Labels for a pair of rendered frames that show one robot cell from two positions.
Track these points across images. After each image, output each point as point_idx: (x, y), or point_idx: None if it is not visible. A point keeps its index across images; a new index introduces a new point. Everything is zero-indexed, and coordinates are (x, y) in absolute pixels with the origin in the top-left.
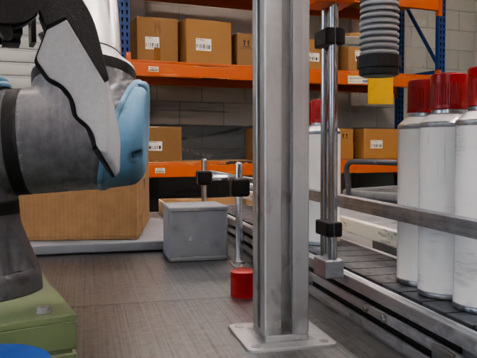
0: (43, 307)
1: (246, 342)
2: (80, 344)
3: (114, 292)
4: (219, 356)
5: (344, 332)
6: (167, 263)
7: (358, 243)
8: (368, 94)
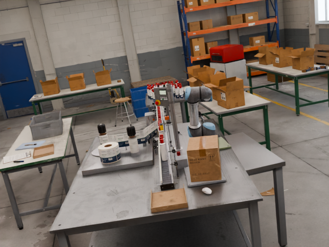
0: None
1: (181, 147)
2: None
3: None
4: (184, 146)
5: (171, 149)
6: (187, 163)
7: (158, 156)
8: (163, 129)
